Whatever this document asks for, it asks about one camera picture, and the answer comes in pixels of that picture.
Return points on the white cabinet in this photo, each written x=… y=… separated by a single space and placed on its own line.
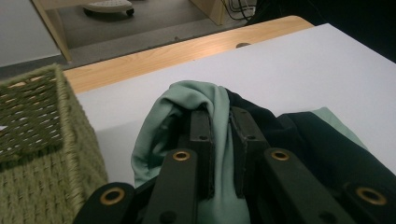
x=21 y=34

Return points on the black and mint green shirt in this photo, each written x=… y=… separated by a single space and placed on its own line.
x=311 y=146

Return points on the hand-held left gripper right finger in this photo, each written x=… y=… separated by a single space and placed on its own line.
x=247 y=146

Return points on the light wooden table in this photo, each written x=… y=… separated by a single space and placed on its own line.
x=155 y=60

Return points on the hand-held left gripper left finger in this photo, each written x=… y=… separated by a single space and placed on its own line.
x=204 y=137

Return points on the green woven basket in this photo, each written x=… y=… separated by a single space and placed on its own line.
x=40 y=130

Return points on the light wooden desk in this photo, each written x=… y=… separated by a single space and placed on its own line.
x=53 y=28

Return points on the wheeled base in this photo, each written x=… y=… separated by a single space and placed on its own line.
x=109 y=6

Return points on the white table board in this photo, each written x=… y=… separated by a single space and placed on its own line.
x=280 y=71

